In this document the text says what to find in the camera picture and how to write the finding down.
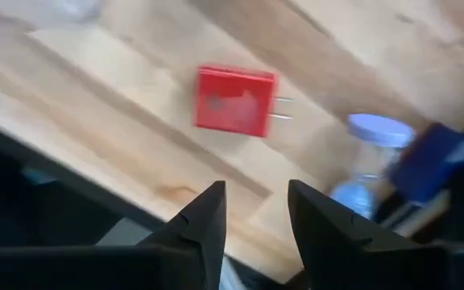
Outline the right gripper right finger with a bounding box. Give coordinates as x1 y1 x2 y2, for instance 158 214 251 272
288 179 464 290

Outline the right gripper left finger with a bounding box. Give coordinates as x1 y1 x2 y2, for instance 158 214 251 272
0 180 228 290

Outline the purple hourglass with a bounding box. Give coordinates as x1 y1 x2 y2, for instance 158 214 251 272
329 112 417 221

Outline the red wall charger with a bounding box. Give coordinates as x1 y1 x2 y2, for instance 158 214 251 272
193 64 296 139

